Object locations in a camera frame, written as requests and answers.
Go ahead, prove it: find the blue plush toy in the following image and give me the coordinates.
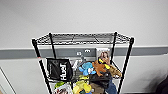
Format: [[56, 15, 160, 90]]
[[78, 61, 97, 77]]

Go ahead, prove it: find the orange plush toy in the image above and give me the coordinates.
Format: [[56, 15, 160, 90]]
[[92, 58, 113, 78]]

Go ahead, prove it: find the black bag white print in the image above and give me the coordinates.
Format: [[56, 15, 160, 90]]
[[45, 57, 75, 83]]

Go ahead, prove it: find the brown plush toy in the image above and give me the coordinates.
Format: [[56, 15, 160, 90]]
[[108, 63, 124, 80]]

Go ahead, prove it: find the yellow toy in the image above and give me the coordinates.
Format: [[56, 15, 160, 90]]
[[72, 75, 93, 94]]

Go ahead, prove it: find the white box red print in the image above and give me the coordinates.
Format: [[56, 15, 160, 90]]
[[53, 81, 73, 94]]

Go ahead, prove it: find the blue and white shoe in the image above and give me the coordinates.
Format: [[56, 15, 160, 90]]
[[106, 81, 119, 94]]

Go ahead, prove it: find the white wall socket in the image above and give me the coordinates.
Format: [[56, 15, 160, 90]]
[[75, 50, 83, 57], [84, 48, 92, 54]]

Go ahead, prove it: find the black wire shelf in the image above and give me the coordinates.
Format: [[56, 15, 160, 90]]
[[31, 31, 136, 94]]

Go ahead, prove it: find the long grey wall band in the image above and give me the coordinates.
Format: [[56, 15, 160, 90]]
[[0, 45, 168, 61]]

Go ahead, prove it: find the white door frame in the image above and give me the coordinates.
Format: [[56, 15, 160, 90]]
[[0, 66, 16, 94]]

